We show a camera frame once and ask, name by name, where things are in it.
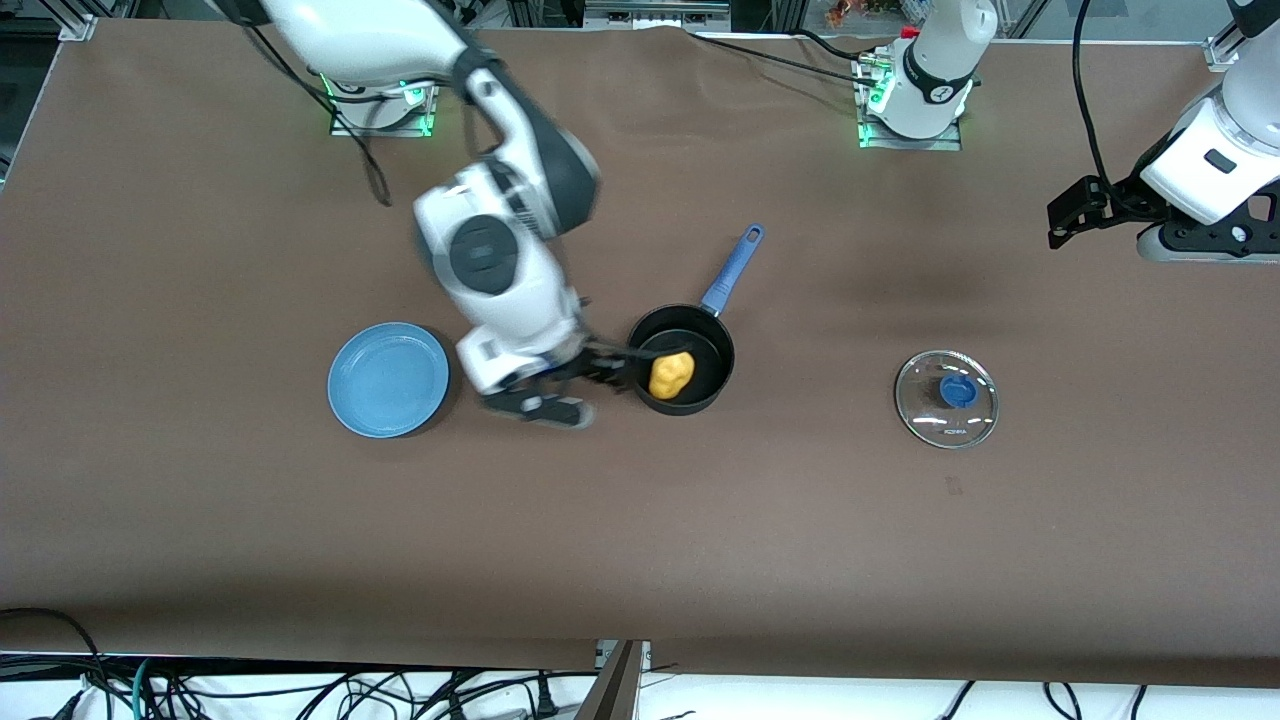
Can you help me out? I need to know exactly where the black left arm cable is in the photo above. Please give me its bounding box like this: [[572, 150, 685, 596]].
[[1072, 0, 1117, 191]]

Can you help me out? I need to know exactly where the glass lid with blue knob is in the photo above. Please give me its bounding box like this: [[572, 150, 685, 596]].
[[895, 349, 1000, 450]]

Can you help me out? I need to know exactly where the blue round plate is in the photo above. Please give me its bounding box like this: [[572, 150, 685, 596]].
[[327, 321, 451, 439]]

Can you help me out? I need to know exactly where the short black base cable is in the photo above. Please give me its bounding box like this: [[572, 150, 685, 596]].
[[795, 27, 881, 67]]

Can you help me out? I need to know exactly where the metal table post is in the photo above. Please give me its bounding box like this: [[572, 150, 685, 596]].
[[575, 640, 653, 720]]

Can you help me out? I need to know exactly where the yellow potato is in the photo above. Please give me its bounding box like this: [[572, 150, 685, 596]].
[[648, 350, 696, 401]]

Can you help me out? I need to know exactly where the black pot with blue handle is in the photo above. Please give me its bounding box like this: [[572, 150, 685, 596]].
[[626, 224, 766, 416]]

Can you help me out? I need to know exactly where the long black base cable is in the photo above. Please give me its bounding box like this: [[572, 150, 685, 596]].
[[688, 33, 886, 91]]

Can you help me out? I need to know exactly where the grey metal frame panel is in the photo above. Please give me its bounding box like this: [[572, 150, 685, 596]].
[[583, 0, 733, 31]]

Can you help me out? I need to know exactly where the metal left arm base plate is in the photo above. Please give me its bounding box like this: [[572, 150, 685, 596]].
[[856, 52, 964, 152]]

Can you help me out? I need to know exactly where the aluminium frame strut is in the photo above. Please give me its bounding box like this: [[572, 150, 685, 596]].
[[1000, 0, 1053, 39]]

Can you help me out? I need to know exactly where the black looped floor cable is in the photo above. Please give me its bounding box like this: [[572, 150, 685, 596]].
[[0, 607, 106, 720]]

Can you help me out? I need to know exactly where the aluminium frame corner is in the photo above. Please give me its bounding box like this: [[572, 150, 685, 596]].
[[52, 0, 101, 43]]

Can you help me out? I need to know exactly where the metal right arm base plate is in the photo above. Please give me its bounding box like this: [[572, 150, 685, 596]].
[[329, 72, 439, 138]]

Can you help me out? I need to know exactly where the brown table cover sheet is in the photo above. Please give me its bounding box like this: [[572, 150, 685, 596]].
[[0, 18, 1280, 691]]

